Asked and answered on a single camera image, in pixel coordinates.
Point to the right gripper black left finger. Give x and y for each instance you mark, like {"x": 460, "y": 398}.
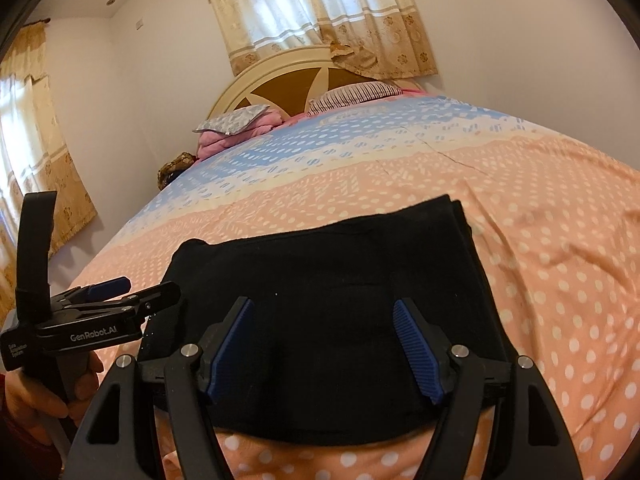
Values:
{"x": 117, "y": 438}

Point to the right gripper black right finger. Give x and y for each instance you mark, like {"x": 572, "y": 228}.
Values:
{"x": 528, "y": 439}

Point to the black pants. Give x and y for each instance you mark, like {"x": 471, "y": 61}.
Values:
{"x": 319, "y": 361}

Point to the left hand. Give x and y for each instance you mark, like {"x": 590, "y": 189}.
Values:
{"x": 27, "y": 399}

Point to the beige side curtain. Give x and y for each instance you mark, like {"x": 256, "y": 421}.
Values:
{"x": 34, "y": 154}

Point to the pink blue dotted bedspread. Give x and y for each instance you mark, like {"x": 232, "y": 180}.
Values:
{"x": 555, "y": 222}

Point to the pink folded blanket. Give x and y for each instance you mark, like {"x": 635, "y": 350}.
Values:
{"x": 211, "y": 142}

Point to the grey patterned pillow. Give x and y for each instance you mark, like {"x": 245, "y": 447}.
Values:
{"x": 232, "y": 123}

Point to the cream wooden headboard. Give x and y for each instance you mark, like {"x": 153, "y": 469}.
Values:
{"x": 286, "y": 81}

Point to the striped pillow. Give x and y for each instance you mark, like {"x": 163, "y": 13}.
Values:
{"x": 352, "y": 94}

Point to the beige floral curtain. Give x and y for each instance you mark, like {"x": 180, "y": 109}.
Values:
{"x": 377, "y": 39}

